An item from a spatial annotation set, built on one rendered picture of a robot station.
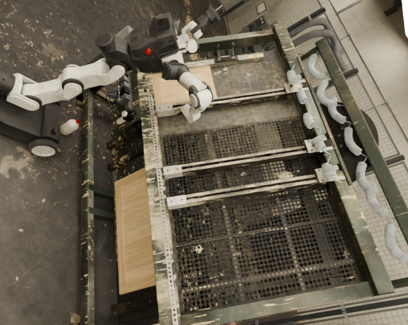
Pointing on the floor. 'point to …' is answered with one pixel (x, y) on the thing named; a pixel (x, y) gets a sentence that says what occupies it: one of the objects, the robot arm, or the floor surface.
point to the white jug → (69, 126)
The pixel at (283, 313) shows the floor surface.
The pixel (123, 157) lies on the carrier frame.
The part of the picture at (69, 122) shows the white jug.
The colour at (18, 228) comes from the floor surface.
